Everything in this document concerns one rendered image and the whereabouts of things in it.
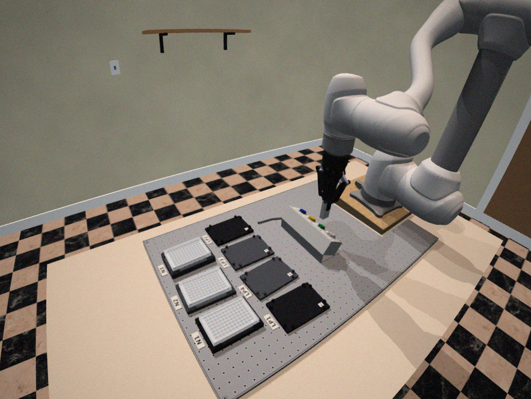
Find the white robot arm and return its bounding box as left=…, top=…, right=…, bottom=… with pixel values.
left=322, top=0, right=531, bottom=225

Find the white button panel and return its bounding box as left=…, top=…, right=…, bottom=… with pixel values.
left=258, top=206, right=342, bottom=263

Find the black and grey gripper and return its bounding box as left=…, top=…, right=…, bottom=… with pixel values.
left=315, top=150, right=351, bottom=219

